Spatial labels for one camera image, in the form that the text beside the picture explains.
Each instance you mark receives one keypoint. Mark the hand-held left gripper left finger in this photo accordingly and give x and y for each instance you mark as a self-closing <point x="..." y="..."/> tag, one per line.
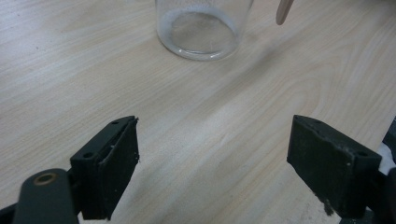
<point x="106" y="168"/>

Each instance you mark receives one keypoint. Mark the clear glass jar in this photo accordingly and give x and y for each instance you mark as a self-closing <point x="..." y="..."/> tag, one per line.
<point x="202" y="37"/>

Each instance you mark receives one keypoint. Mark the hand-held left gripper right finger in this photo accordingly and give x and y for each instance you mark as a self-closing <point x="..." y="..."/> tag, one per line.
<point x="330" y="161"/>

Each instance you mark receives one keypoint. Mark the light wooden stick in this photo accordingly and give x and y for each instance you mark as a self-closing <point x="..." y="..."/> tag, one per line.
<point x="283" y="12"/>

